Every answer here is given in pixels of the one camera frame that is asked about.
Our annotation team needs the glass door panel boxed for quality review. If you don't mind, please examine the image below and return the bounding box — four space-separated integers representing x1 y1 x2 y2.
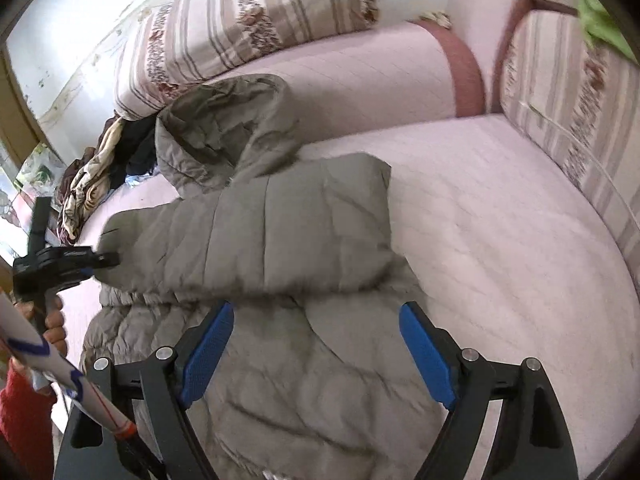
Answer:
0 144 67 263

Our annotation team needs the black cloth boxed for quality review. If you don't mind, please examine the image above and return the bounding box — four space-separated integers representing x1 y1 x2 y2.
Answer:
117 117 161 182

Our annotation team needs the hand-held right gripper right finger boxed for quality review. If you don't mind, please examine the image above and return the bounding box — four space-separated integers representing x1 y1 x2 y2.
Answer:
398 301 581 480

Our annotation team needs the striped floral cushion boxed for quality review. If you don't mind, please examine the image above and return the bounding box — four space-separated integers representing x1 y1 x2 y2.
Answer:
114 0 382 122
500 9 640 306

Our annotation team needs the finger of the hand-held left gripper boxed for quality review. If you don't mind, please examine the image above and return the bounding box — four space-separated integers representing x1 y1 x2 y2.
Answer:
82 252 121 282

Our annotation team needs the person's left hand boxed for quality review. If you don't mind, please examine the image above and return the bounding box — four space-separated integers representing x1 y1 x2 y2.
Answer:
14 294 69 361

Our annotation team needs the white tube with blue marks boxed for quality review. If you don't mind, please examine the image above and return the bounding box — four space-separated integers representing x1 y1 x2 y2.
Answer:
0 290 138 438

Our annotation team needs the green cloth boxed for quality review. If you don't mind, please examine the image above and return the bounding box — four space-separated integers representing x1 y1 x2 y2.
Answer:
575 0 636 63

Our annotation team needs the pink quilted sofa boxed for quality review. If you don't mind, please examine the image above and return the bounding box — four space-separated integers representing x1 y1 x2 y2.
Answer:
60 0 640 480

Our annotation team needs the grey puffer jacket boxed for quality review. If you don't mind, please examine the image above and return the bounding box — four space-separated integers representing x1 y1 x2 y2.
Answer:
80 74 451 480

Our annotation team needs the small beige cloth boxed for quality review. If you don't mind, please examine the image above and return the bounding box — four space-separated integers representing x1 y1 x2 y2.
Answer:
417 10 454 31

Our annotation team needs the brown patterned blanket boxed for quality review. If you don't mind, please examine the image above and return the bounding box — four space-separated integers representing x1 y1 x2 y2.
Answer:
56 117 126 247

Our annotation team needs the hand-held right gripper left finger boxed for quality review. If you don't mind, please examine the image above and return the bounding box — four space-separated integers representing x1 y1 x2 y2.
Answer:
55 301 236 480

